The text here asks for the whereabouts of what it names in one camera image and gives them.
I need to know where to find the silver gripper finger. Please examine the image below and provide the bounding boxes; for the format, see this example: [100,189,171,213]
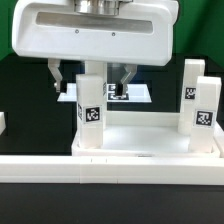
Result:
[115,64,137,97]
[48,58,66,93]

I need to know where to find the white marker base plate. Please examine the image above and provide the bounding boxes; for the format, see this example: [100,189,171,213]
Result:
[57,83,152,103]

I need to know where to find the white block at left edge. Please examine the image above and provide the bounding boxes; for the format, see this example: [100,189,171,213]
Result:
[0,112,7,135]

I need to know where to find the white right fence bar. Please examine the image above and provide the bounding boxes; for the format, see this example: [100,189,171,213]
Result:
[214,123,224,158]

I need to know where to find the white front fence bar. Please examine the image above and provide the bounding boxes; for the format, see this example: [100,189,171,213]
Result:
[0,156,224,185]

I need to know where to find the white desk top tray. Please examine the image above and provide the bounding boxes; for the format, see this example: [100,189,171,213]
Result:
[72,111,220,158]

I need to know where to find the white fence bar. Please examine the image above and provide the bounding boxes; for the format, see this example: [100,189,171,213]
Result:
[214,123,224,158]
[0,156,224,185]

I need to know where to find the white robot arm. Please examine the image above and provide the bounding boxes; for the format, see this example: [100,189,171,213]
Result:
[12,0,179,66]

